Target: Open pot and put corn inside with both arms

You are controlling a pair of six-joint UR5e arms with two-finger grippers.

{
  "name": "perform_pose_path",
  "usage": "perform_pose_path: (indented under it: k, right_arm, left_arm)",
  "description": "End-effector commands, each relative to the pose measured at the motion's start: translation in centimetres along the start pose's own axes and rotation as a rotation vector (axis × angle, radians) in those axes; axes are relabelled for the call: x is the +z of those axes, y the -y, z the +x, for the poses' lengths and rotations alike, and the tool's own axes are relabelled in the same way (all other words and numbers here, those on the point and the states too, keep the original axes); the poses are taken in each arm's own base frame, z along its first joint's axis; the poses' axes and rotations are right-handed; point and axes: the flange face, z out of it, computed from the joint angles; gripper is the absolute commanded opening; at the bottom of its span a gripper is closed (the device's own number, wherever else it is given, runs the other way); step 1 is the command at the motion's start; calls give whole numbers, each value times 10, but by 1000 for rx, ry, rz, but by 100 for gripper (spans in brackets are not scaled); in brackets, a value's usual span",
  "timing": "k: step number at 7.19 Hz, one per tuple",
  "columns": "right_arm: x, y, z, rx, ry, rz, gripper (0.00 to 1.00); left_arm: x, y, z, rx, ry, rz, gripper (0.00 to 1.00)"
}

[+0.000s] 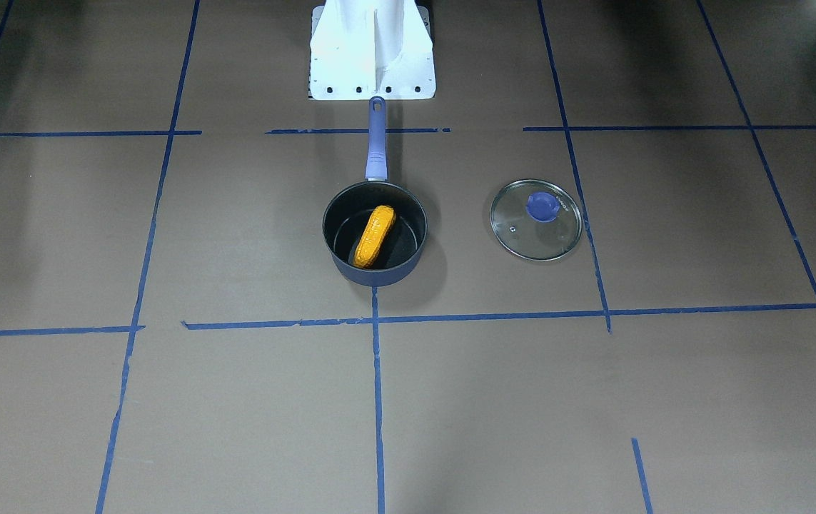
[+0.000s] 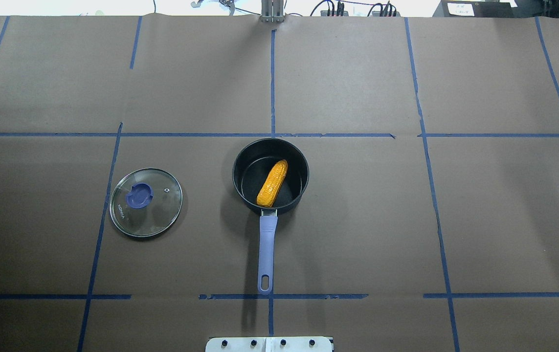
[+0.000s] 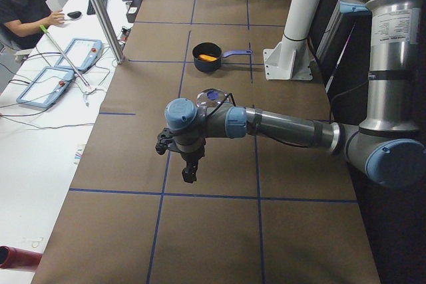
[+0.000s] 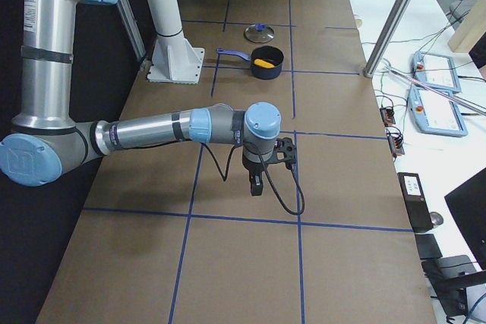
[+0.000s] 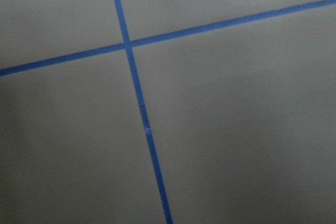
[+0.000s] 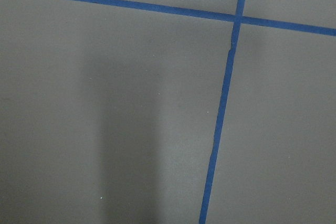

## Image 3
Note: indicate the glass lid blue knob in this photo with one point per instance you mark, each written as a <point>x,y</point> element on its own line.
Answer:
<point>209,98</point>

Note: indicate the yellow corn cob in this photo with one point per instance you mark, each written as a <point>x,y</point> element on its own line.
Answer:
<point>207,58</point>

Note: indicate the aluminium frame post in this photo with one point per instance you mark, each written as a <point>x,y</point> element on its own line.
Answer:
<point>108,30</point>

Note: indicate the small black power box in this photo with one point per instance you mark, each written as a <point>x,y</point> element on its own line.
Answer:
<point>132,10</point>

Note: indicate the near blue teach pendant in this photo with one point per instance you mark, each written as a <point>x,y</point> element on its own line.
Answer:
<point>47,87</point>

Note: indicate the white support pole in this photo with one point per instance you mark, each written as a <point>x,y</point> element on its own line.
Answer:
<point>299,20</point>

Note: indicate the red cylinder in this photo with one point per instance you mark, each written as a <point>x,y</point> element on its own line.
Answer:
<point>19,259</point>

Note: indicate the dark pot blue handle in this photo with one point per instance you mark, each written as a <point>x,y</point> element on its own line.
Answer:
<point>213,49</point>

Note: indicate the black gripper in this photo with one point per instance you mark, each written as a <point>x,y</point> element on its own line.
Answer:
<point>192,155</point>

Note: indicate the colourful printed card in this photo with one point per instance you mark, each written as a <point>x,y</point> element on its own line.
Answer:
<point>78,153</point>

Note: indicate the blue teach pendant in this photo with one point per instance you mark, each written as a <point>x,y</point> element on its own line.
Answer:
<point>84,53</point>
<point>47,87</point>

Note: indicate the metal rod green tip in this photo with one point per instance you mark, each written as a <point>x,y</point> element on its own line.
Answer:
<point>46,32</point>

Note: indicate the black computer mouse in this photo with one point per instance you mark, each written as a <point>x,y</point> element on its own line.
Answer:
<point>74,15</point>

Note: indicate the white mounting bracket plate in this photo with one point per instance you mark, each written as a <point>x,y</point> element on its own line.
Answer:
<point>288,60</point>

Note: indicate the far blue teach pendant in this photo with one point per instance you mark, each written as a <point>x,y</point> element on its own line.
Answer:
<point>84,53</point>

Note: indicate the person's hand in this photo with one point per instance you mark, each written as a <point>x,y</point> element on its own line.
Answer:
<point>55,18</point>

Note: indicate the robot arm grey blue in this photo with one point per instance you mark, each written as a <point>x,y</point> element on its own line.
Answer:
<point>384,146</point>

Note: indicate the person in black shirt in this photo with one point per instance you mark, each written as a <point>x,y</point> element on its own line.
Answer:
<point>20,20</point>

